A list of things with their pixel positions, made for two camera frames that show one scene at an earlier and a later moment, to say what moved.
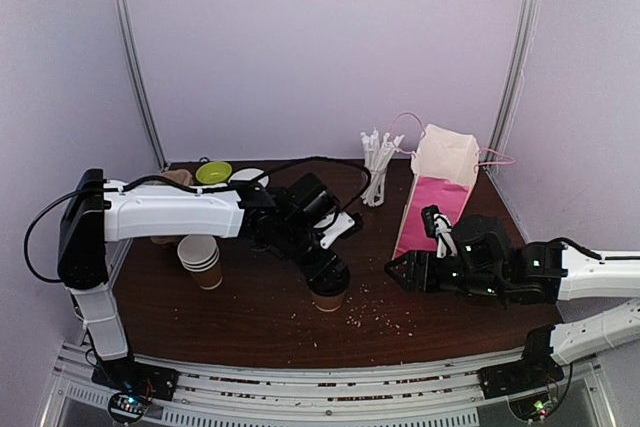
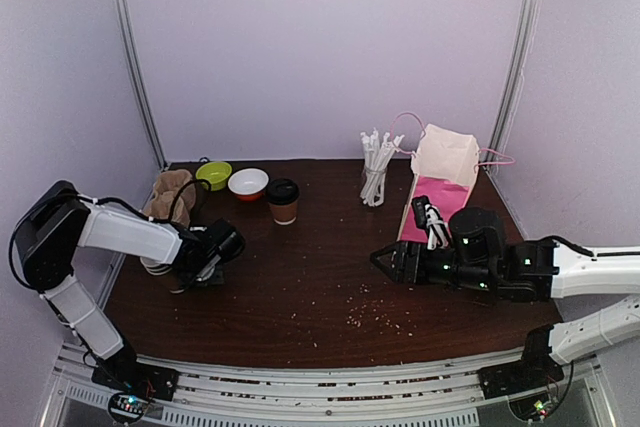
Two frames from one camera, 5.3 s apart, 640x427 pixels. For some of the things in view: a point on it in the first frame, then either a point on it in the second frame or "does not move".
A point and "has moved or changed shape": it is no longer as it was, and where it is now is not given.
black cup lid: x=328 y=285 has moved or changed shape
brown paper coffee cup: x=327 y=303 has moved or changed shape
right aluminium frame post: x=532 y=5 does not move
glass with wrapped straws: x=376 y=155 does not move
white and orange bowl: x=251 y=174 does not move
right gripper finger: x=403 y=265 to x=388 y=256
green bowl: x=213 y=173 does not move
